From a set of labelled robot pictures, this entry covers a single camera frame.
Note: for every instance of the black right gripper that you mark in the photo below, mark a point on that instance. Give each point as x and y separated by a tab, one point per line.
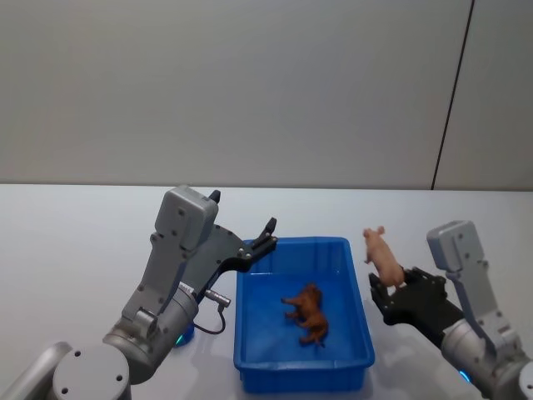
424	310

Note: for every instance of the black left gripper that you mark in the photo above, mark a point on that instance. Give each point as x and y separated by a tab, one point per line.
216	254

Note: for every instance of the pink toy pig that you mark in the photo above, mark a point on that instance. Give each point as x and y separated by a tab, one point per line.
385	258

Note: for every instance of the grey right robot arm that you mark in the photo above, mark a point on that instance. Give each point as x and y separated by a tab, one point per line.
472	291

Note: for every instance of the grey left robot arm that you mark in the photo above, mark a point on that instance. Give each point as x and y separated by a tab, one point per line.
166	258

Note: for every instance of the brown toy lion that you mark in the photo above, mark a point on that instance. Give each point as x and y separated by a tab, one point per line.
312	312

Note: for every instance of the blue plastic bin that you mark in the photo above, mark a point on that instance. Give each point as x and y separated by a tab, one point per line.
270	337

